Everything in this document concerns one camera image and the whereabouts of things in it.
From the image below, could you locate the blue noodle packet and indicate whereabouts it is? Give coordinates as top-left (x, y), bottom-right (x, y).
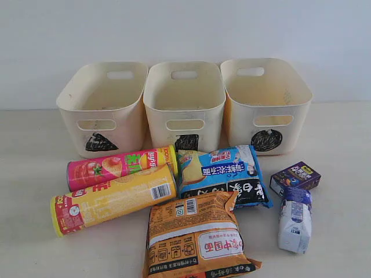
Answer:
top-left (177, 145), bottom-right (273, 208)

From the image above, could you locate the orange noodle packet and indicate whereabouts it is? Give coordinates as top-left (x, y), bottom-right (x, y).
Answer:
top-left (142, 191), bottom-right (262, 277)

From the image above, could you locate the purple small box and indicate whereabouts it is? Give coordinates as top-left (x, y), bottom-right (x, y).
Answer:
top-left (270, 162), bottom-right (321, 205)

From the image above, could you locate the yellow chips can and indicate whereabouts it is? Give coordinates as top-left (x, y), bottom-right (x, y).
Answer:
top-left (50, 164), bottom-right (176, 237)

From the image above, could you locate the white blue milk carton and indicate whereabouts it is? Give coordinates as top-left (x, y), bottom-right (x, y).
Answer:
top-left (278, 187), bottom-right (312, 254)

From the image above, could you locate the middle cream plastic bin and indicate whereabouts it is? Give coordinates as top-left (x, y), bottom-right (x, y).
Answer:
top-left (143, 61), bottom-right (226, 152)

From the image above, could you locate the cream plastic bin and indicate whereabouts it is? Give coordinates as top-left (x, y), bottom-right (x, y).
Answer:
top-left (220, 58), bottom-right (313, 155)
top-left (143, 61), bottom-right (226, 152)
top-left (56, 61), bottom-right (148, 158)

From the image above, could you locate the right cream plastic bin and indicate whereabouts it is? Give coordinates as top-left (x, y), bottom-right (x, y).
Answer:
top-left (220, 58), bottom-right (313, 155)

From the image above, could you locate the left cream plastic bin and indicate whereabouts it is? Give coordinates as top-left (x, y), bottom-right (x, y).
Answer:
top-left (56, 61), bottom-right (148, 158)

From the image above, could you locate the pink chips can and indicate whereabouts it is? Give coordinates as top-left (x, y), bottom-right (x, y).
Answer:
top-left (67, 145), bottom-right (178, 192)

